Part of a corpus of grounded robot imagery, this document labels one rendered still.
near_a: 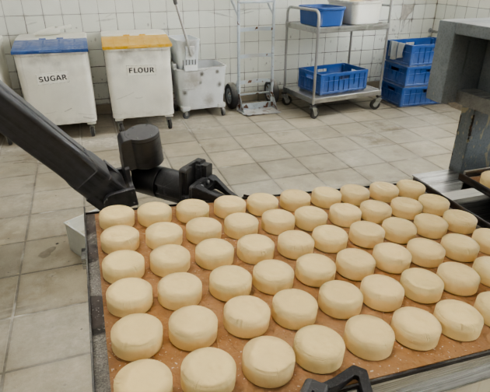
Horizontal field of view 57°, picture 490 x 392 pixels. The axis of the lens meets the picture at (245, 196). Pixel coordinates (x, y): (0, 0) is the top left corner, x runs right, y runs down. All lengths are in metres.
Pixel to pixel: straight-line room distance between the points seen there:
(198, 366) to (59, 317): 1.64
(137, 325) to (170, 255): 0.13
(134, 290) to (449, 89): 0.76
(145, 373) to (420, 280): 0.34
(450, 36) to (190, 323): 0.77
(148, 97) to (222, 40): 1.12
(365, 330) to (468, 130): 0.73
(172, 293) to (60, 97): 3.47
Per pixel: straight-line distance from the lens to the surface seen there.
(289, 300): 0.51
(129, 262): 0.57
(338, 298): 0.53
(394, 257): 0.63
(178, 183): 0.77
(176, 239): 0.62
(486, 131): 1.17
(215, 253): 0.58
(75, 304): 2.10
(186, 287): 0.52
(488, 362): 0.65
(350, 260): 0.60
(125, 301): 0.51
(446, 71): 1.03
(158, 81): 3.93
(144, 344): 0.46
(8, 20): 4.51
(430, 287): 0.59
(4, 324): 2.11
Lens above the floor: 1.28
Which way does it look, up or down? 27 degrees down
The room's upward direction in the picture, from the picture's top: straight up
